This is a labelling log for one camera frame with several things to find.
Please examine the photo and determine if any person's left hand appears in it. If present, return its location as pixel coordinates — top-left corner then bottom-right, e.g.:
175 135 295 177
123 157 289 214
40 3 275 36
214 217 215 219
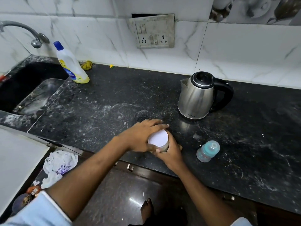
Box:
121 119 170 153

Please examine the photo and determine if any person's right hand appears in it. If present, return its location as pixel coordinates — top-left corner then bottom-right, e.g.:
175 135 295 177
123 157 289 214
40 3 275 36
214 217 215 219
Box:
154 131 184 172

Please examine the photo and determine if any white lidded jar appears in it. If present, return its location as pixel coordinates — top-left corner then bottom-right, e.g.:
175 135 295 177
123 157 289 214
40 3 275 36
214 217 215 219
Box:
147 129 170 153

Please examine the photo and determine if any person's left forearm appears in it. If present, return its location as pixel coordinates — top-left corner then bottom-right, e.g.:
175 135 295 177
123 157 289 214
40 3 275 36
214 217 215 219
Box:
46 135 130 220

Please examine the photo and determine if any person's right forearm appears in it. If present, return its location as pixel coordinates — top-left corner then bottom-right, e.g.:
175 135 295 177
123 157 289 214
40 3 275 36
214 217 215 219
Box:
171 162 240 226

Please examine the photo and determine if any baby bottle with teal cap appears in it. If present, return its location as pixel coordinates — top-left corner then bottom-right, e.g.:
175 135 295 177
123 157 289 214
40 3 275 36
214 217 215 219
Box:
196 140 221 163

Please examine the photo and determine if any person's foot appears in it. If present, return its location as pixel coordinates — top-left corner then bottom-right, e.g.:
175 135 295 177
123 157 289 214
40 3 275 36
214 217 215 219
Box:
140 198 155 224

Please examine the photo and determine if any stainless steel electric kettle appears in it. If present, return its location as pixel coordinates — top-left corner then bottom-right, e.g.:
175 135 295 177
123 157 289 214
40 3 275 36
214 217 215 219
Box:
177 71 234 121

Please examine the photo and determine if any white crumpled plastic bag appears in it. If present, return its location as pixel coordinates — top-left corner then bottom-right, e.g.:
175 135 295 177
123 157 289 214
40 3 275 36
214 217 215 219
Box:
41 150 79 189

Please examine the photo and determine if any light blue right sleeve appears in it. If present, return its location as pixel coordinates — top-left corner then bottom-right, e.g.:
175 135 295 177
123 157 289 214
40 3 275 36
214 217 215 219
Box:
230 217 253 226

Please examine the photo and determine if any light blue sleeve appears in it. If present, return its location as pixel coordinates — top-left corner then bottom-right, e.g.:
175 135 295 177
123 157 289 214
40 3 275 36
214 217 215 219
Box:
0 191 73 226
230 217 253 226

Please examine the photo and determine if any white dish soap bottle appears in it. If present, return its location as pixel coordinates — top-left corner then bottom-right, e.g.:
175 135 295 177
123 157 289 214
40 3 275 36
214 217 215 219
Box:
53 41 90 84

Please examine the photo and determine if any orange snack wrapper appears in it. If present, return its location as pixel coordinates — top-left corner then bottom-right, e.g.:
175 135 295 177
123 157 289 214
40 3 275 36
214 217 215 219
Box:
26 185 43 197

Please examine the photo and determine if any light blue left sleeve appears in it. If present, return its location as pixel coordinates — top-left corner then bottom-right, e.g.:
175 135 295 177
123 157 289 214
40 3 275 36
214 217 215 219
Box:
0 191 73 226

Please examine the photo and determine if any white appliance top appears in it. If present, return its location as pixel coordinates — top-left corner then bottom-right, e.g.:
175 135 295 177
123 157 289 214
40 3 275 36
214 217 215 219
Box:
0 128 50 217

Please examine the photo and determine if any black kitchen sink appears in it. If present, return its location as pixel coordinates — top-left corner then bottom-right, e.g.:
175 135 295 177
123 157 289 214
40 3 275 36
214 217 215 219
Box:
0 62 70 116

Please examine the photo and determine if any metal sink tap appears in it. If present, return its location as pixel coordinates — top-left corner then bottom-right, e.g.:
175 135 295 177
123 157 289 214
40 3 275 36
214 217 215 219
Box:
0 21 50 49

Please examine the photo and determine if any wall switch socket panel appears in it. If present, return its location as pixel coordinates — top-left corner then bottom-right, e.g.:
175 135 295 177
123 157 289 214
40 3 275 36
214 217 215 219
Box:
129 14 175 49

